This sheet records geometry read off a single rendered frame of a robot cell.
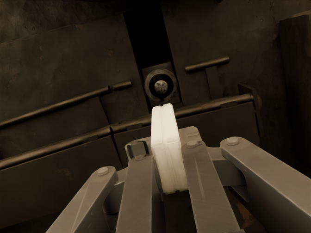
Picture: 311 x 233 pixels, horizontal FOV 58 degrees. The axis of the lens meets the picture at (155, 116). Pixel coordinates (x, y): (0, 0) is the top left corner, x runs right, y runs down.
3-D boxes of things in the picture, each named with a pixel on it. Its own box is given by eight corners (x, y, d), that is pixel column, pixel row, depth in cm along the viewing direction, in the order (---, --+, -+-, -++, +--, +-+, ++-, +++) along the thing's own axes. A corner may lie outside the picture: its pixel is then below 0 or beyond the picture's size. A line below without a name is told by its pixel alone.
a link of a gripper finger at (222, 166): (185, 168, 13) (251, 154, 12) (177, 129, 17) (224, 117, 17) (191, 197, 13) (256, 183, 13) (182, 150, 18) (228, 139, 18)
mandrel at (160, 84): (154, 88, 65) (149, 70, 64) (172, 84, 65) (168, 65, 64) (152, 102, 49) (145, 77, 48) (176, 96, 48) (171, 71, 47)
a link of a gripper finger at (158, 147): (177, 193, 15) (164, 196, 15) (171, 141, 22) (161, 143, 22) (164, 143, 14) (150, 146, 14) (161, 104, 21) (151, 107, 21)
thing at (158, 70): (153, 88, 80) (147, 62, 79) (174, 82, 80) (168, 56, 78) (150, 109, 51) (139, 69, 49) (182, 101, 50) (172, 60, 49)
